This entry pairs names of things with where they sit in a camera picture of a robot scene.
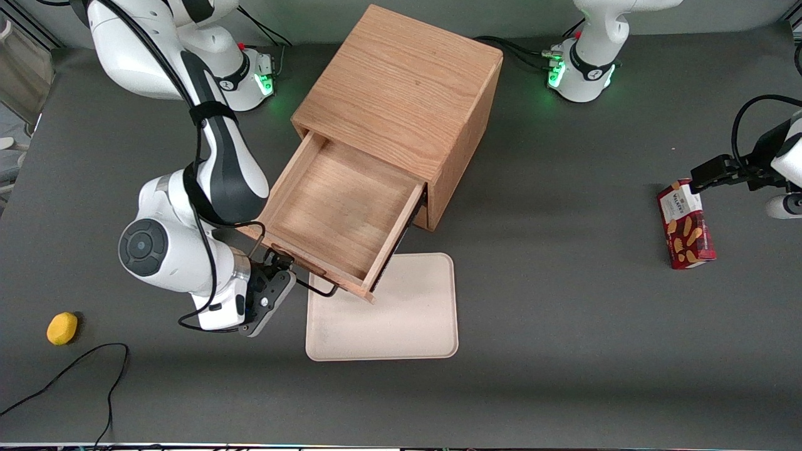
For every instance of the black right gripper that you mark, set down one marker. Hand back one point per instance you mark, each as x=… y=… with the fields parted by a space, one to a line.
x=259 y=280

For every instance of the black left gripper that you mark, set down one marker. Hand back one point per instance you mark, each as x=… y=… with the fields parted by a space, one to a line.
x=760 y=150

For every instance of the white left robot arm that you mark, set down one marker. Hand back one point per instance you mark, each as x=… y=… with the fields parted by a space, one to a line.
x=589 y=75

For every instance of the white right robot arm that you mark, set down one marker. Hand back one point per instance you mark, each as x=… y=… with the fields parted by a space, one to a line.
x=225 y=181

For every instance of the oak wooden drawer cabinet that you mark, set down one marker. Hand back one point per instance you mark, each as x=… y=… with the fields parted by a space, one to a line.
x=407 y=81

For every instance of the red shortbread cookie box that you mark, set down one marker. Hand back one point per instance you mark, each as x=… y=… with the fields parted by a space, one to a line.
x=686 y=232

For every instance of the cream plastic tray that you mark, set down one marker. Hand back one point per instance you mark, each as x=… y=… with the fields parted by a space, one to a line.
x=407 y=313

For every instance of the yellow lemon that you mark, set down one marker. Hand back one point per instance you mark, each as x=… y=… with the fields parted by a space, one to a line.
x=62 y=329

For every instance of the clear plastic panel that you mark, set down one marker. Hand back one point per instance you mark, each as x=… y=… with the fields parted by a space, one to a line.
x=22 y=75

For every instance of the dark aluminium frame rail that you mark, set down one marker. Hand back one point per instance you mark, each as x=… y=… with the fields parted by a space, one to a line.
x=31 y=26

